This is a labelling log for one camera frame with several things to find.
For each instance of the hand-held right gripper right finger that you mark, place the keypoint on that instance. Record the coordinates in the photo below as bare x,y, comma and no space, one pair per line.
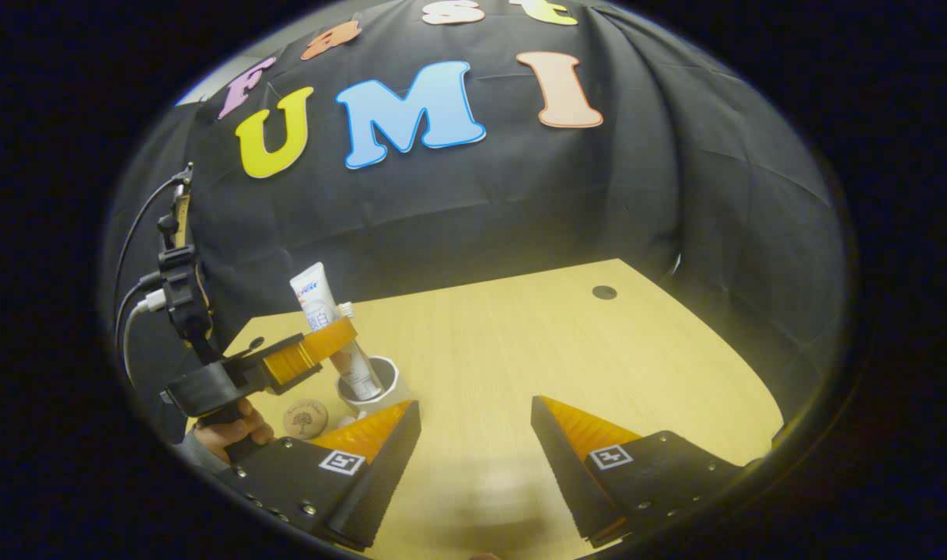
563,474

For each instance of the black backdrop cloth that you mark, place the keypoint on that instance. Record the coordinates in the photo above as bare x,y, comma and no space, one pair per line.
637,194

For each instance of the wooden desktop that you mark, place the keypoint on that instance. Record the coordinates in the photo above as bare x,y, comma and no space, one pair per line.
520,350

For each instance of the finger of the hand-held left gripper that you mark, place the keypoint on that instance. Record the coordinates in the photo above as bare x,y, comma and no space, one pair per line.
295,359

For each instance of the round wooden coaster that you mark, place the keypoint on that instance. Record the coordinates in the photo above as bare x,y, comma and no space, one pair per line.
305,418

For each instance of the beige toothbrush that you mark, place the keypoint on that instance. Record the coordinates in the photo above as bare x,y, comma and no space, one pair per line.
346,309

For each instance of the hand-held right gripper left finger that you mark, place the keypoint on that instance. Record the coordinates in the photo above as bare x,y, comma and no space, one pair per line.
388,482

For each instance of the white toothpaste tube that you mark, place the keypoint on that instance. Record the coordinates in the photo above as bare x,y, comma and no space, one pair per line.
314,295

